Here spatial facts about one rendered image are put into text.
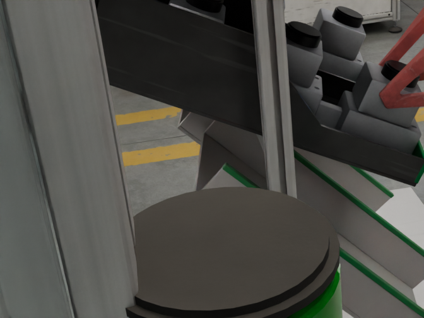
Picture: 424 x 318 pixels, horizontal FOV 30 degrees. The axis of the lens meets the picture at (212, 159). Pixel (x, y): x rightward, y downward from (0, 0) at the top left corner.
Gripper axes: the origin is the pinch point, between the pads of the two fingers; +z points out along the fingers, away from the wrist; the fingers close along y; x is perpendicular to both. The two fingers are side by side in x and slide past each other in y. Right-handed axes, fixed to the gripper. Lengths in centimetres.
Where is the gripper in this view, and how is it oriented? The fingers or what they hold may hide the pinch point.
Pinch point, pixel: (388, 85)
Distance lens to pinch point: 66.0
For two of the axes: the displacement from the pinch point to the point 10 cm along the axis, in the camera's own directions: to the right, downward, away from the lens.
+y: -0.6, 4.6, -8.9
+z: -8.5, 4.4, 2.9
